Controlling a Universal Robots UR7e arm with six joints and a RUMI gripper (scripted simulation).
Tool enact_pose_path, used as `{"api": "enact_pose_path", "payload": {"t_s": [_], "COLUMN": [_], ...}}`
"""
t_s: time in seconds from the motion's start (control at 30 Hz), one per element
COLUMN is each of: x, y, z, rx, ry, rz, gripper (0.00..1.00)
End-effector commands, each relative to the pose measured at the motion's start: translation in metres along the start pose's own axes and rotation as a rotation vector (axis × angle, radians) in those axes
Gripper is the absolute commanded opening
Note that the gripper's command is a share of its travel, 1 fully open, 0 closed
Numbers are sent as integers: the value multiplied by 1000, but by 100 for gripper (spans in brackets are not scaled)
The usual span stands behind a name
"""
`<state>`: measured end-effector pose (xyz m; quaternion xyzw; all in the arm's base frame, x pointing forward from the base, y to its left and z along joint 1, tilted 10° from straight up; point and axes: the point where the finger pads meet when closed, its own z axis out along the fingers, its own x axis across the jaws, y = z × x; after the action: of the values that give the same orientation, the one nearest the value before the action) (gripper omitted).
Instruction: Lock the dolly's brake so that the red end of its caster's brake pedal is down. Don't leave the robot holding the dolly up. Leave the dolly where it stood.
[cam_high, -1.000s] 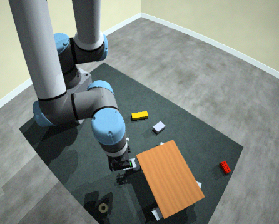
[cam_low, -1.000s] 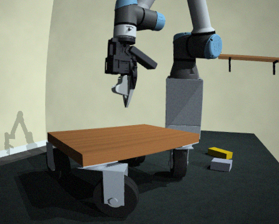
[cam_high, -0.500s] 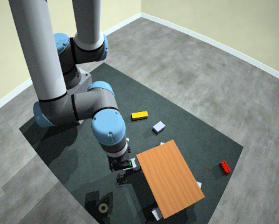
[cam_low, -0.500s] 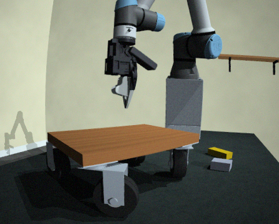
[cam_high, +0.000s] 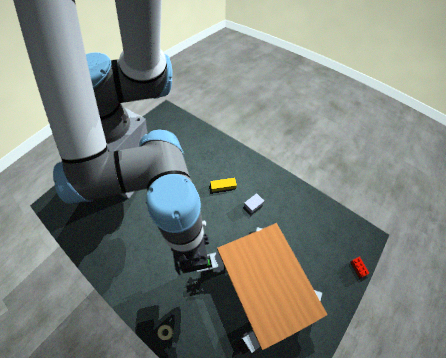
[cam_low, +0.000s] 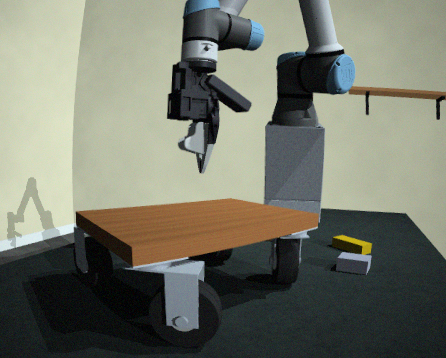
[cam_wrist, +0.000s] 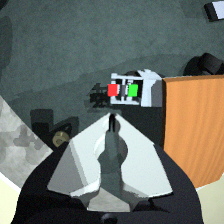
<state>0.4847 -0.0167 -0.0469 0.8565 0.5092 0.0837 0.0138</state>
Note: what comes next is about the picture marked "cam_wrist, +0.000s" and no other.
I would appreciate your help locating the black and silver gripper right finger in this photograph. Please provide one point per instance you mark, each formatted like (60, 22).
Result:
(149, 173)

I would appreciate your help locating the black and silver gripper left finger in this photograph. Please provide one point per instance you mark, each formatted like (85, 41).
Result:
(72, 170)

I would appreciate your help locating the wooden dolly with black caster wheels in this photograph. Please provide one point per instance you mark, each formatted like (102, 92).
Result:
(192, 115)

